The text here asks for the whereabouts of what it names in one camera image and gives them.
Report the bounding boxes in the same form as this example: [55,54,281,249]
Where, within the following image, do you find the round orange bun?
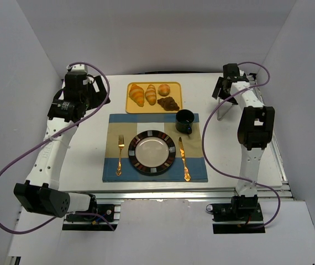
[158,83,171,96]

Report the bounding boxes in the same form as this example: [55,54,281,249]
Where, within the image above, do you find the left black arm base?
[62,204,121,231]

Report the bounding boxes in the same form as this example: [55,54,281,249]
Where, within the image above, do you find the small striped croissant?
[145,84,157,105]

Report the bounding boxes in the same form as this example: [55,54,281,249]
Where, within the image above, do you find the dark green mug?
[175,109,195,135]

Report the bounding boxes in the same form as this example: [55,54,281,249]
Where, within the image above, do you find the gold fork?
[116,135,125,176]

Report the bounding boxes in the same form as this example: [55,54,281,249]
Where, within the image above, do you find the brown chocolate croissant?
[157,97,180,111]

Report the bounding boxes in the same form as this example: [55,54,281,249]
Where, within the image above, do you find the dark rimmed ceramic plate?
[128,130,176,176]

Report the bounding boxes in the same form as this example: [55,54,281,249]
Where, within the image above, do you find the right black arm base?
[206,195,265,235]

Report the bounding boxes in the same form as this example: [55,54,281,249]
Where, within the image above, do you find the gold knife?
[178,137,191,182]

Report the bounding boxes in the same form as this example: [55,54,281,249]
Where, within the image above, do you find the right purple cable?
[201,61,282,230]

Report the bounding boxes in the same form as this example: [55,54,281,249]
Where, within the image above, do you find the blue beige checked placemat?
[102,113,208,182]

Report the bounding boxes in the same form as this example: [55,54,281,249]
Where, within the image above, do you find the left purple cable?
[0,62,116,235]

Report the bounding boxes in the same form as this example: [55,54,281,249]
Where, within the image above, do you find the yellow plastic tray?
[125,82,183,114]

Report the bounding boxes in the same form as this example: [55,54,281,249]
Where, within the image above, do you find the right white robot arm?
[212,63,275,208]

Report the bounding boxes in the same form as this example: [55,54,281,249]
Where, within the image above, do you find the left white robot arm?
[14,64,107,218]

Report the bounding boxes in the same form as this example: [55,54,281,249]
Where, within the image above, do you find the purple cable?
[0,62,116,235]
[201,61,282,230]

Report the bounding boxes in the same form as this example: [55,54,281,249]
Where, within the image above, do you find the large striped croissant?
[129,84,145,107]

